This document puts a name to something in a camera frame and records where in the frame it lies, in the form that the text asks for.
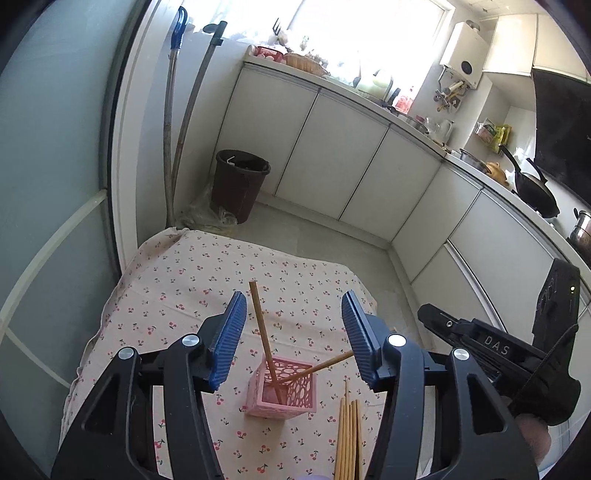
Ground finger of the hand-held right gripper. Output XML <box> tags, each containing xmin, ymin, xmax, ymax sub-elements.
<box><xmin>417</xmin><ymin>303</ymin><xmax>479</xmax><ymax>352</ymax></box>

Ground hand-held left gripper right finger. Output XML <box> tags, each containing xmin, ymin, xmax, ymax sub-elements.
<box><xmin>341</xmin><ymin>290</ymin><xmax>541</xmax><ymax>480</ymax></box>

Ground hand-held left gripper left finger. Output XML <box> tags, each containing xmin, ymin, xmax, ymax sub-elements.
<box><xmin>50</xmin><ymin>291</ymin><xmax>247</xmax><ymax>480</ymax></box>

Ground pink lattice utensil holder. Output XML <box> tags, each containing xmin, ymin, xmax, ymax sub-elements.
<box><xmin>245</xmin><ymin>354</ymin><xmax>319</xmax><ymax>420</ymax></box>

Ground person's right hand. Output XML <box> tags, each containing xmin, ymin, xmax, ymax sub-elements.
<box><xmin>517</xmin><ymin>412</ymin><xmax>552</xmax><ymax>465</ymax></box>

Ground cherry print tablecloth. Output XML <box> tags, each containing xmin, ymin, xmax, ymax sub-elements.
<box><xmin>60</xmin><ymin>227</ymin><xmax>437</xmax><ymax>480</ymax></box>

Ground clear plastic bag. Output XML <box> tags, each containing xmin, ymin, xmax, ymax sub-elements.
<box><xmin>178</xmin><ymin>182</ymin><xmax>238</xmax><ymax>232</ymax></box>

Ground tall steel stock pot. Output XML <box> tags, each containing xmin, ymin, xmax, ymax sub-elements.
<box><xmin>567</xmin><ymin>208</ymin><xmax>591</xmax><ymax>252</ymax></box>

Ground brown trash bin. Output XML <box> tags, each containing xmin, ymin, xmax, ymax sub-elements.
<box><xmin>210</xmin><ymin>148</ymin><xmax>272</xmax><ymax>225</ymax></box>

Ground black wok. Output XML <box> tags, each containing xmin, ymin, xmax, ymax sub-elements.
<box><xmin>498</xmin><ymin>144</ymin><xmax>560</xmax><ymax>220</ymax></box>

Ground brown clay pot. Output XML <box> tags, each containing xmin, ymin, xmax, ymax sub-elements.
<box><xmin>482</xmin><ymin>161</ymin><xmax>511</xmax><ymax>188</ymax></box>

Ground low steel pot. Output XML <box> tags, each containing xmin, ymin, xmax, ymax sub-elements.
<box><xmin>458</xmin><ymin>148</ymin><xmax>490</xmax><ymax>174</ymax></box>

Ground white kitchen base cabinets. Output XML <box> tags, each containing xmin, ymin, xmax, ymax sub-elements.
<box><xmin>217</xmin><ymin>58</ymin><xmax>591</xmax><ymax>333</ymax></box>

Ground hanging snack packets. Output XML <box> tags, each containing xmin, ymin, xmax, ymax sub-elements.
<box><xmin>475</xmin><ymin>119</ymin><xmax>512</xmax><ymax>154</ymax></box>

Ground steel bowl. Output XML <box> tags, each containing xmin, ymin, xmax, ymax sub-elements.
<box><xmin>404</xmin><ymin>114</ymin><xmax>430</xmax><ymax>137</ymax></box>

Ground black range hood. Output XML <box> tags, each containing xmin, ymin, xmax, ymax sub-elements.
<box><xmin>531</xmin><ymin>67</ymin><xmax>591</xmax><ymax>208</ymax></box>

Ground metal pole with blue grip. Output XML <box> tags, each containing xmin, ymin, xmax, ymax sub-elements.
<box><xmin>163</xmin><ymin>6</ymin><xmax>189</xmax><ymax>227</ymax></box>

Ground frosted glass sliding door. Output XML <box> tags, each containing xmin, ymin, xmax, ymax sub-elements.
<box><xmin>0</xmin><ymin>0</ymin><xmax>139</xmax><ymax>480</ymax></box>

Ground water heater pipes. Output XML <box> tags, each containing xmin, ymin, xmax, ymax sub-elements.
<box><xmin>433</xmin><ymin>76</ymin><xmax>465</xmax><ymax>114</ymax></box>

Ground metal pole with black grip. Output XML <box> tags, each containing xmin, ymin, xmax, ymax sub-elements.
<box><xmin>172</xmin><ymin>21</ymin><xmax>229</xmax><ymax>227</ymax></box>

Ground white and green container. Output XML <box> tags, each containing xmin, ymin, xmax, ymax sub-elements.
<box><xmin>358</xmin><ymin>69</ymin><xmax>393</xmax><ymax>97</ymax></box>

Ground white gas water heater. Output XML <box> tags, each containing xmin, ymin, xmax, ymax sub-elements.
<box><xmin>438</xmin><ymin>21</ymin><xmax>489</xmax><ymax>90</ymax></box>

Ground wicker basket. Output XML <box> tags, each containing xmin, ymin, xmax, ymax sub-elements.
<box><xmin>283</xmin><ymin>52</ymin><xmax>331</xmax><ymax>77</ymax></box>

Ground red plastic basket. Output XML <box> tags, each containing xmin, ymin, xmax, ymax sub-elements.
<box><xmin>252</xmin><ymin>45</ymin><xmax>284</xmax><ymax>63</ymax></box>

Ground bright kitchen window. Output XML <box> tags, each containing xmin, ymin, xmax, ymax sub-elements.
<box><xmin>194</xmin><ymin>0</ymin><xmax>458</xmax><ymax>88</ymax></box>

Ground white wall cabinet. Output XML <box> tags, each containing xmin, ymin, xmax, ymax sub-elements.
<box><xmin>482</xmin><ymin>13</ymin><xmax>591</xmax><ymax>84</ymax></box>

